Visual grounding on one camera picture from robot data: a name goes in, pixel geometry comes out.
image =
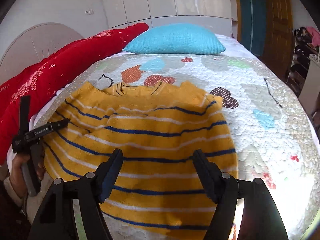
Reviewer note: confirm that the white bed sheet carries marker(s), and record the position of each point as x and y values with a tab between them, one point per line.
233	49

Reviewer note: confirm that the blue knit pillow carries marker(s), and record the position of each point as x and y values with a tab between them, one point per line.
179	38

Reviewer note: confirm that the round beige headboard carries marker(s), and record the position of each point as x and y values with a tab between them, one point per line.
34	45

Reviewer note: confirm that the patterned quilted bedspread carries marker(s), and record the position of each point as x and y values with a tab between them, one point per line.
272	135

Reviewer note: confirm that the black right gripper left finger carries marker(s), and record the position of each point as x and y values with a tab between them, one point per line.
92	190

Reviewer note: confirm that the person's left hand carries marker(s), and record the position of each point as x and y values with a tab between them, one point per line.
16	176

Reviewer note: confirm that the yellow striped knit sweater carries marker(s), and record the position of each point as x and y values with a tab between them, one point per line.
157	128

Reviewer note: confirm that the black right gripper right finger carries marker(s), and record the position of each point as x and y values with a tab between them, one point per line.
224	191

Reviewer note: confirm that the white shelf unit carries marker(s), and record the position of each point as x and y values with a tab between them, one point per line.
303	76

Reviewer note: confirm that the white glossy wardrobe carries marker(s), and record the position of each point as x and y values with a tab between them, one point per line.
215	15

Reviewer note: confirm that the red patterned blanket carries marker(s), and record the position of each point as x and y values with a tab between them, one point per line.
41	81

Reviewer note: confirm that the brown wooden door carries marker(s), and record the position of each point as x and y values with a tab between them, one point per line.
278	46

